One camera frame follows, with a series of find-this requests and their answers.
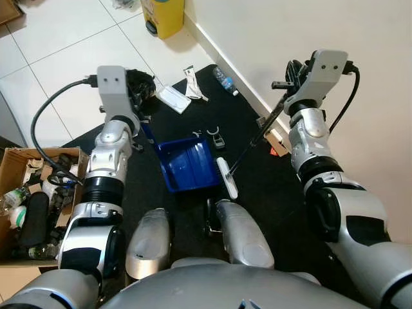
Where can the green-capped plastic bottle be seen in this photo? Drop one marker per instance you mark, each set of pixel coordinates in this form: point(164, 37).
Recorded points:
point(13, 199)

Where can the black pouch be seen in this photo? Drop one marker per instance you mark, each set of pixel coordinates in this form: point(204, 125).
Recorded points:
point(33, 219)

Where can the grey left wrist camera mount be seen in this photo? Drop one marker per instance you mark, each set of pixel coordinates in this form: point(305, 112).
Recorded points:
point(114, 87)

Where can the crumpled black plastic bag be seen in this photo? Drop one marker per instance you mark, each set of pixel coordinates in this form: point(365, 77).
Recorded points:
point(143, 78)

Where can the small cardboard scrap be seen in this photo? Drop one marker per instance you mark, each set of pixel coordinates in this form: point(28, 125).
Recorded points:
point(278, 143)

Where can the clear plastic water bottle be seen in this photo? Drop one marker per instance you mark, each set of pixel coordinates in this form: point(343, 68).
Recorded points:
point(225, 80)

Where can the open brown cardboard box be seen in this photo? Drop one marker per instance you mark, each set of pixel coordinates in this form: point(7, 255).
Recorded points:
point(13, 164)

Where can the brown wooden furniture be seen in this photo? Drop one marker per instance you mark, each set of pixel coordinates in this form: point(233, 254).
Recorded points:
point(9, 9)

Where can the black and white clip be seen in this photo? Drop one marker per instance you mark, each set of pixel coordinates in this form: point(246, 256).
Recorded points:
point(219, 138)

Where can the grey robot torso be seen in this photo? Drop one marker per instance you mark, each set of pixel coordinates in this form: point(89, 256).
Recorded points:
point(225, 290)

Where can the yellow plastic bin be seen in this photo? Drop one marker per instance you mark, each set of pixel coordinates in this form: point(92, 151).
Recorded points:
point(164, 16)

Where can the silver right robot leg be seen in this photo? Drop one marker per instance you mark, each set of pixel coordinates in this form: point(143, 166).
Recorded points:
point(244, 238)

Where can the silver robot leg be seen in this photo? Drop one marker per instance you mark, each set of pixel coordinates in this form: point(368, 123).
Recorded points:
point(244, 238)
point(148, 244)

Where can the black floor mat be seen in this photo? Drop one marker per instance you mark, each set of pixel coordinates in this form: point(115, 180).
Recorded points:
point(270, 193)

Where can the blue plastic dustpan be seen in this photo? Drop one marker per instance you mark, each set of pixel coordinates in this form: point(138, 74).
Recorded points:
point(190, 164)

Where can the white-headed black-stick broom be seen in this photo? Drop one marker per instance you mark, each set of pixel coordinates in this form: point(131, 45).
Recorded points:
point(227, 180)

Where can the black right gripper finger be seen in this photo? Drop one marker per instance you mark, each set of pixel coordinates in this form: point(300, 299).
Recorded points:
point(280, 84)

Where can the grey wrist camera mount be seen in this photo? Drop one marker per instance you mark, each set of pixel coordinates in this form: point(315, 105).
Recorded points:
point(114, 87)
point(325, 71)

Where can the silver left robot leg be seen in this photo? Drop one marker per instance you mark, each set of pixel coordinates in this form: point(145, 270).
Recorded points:
point(148, 244)

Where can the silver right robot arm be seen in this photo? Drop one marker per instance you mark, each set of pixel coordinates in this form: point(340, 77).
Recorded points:
point(347, 219)

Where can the white flat packet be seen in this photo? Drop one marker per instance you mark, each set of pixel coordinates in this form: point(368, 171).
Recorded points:
point(172, 98)

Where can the white crumpled wrapper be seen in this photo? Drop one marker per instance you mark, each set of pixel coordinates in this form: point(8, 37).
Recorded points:
point(193, 84)

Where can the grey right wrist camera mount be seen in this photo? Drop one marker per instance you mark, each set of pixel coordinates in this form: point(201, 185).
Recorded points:
point(325, 71)

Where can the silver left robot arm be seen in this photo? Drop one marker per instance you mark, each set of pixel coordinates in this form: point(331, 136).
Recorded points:
point(103, 167)

